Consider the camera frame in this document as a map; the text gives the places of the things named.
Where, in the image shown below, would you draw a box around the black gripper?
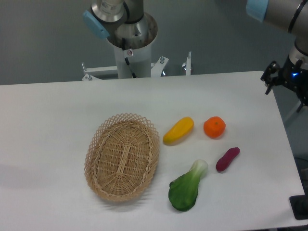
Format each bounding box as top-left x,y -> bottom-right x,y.
260,57 -> 308,106

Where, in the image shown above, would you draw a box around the purple sweet potato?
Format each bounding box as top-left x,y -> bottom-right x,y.
216,147 -> 240,172

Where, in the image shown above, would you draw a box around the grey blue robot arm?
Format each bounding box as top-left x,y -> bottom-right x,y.
83,0 -> 308,108

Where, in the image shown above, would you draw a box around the orange tangerine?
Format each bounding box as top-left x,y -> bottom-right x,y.
203,116 -> 226,139

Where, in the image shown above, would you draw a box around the yellow mango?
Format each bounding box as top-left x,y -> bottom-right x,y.
163,116 -> 194,146

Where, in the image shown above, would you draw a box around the black device at table edge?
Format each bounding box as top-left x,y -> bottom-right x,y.
289,195 -> 308,220

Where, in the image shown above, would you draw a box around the green bok choy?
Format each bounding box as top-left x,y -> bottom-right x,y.
168,159 -> 208,212

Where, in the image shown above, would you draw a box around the woven wicker basket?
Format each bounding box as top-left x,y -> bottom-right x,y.
84,113 -> 160,202

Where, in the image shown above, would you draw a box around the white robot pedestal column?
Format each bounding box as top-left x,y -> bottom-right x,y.
108,13 -> 158,77

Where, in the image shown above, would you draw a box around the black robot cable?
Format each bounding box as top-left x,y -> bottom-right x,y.
121,38 -> 137,79

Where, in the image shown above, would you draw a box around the white metal base frame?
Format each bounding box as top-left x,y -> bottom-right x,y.
81,51 -> 194,81

